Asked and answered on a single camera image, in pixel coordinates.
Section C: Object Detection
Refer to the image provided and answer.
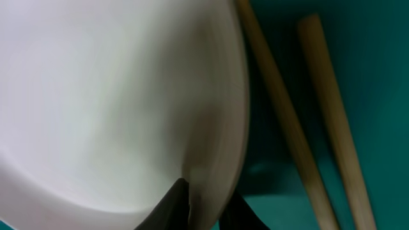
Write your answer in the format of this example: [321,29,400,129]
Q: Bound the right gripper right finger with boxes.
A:
[219,191,270,230]

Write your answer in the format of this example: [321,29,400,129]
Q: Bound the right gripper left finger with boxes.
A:
[135,178,190,230]

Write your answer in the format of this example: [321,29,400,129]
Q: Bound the wooden chopstick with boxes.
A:
[236,0,340,230]
[297,13,377,230]

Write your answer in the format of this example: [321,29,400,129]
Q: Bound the white round plate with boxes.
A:
[1,0,249,229]

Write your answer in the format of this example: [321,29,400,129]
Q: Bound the teal serving tray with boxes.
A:
[235,1,408,229]

